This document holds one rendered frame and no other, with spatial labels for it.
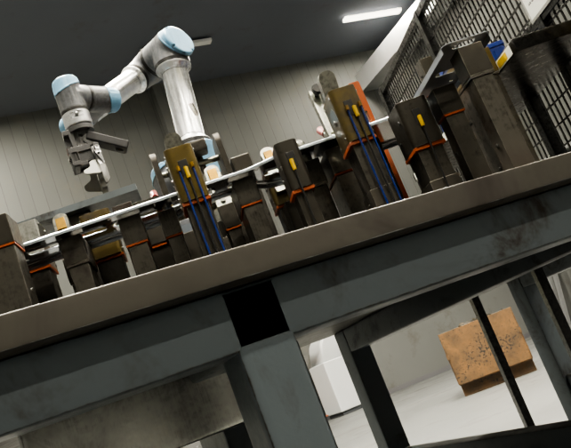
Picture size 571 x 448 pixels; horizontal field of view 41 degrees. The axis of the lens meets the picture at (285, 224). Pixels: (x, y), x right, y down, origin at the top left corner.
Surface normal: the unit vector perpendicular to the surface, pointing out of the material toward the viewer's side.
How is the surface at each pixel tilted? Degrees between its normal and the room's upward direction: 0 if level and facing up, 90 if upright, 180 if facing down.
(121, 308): 90
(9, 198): 90
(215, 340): 90
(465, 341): 90
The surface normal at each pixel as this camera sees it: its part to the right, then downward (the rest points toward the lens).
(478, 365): -0.26, -0.12
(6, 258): 0.07, -0.25
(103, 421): 0.33, -0.33
